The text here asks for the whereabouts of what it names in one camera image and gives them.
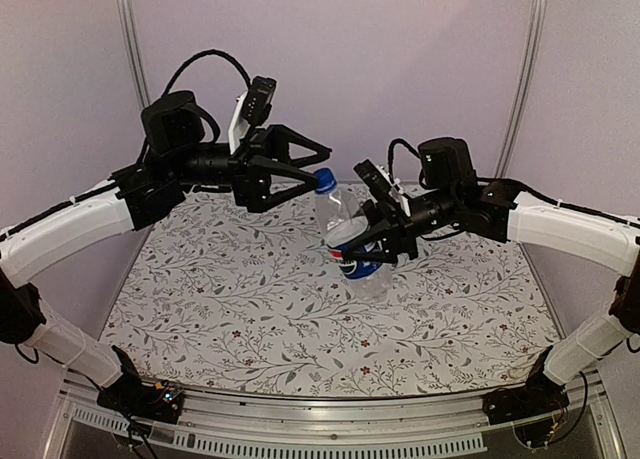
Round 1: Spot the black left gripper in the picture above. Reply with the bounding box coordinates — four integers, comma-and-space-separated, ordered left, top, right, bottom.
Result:
168, 123, 329, 210

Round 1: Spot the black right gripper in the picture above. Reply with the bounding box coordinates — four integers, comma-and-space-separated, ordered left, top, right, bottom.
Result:
335, 185, 459, 262

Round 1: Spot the Pepsi bottle with blue label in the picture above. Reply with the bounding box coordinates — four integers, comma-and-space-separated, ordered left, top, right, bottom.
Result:
314, 167, 392, 301

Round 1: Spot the blue bottle cap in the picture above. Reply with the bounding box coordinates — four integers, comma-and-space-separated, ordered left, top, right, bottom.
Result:
314, 167, 338, 195

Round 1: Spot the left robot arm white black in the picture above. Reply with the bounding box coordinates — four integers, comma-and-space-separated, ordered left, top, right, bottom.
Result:
1, 84, 331, 424

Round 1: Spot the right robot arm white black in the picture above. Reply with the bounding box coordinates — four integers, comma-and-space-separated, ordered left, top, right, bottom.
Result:
334, 137, 639, 425

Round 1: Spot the floral patterned table mat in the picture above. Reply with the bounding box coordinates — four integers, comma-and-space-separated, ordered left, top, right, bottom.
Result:
101, 194, 559, 397

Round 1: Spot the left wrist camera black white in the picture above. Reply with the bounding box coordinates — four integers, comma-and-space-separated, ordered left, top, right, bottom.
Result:
227, 76, 277, 154

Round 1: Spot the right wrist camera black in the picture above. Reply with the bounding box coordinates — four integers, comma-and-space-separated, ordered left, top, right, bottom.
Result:
353, 159, 399, 204

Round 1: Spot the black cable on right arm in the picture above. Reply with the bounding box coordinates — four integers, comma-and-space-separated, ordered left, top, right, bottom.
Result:
388, 137, 421, 180

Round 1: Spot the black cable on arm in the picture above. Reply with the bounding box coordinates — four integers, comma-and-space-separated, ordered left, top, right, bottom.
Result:
164, 49, 254, 100
388, 137, 421, 180

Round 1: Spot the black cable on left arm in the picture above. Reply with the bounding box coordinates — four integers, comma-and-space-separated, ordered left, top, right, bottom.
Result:
164, 49, 254, 100

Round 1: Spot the aluminium slotted front rail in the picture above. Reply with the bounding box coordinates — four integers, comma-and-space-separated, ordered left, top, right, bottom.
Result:
43, 370, 632, 458

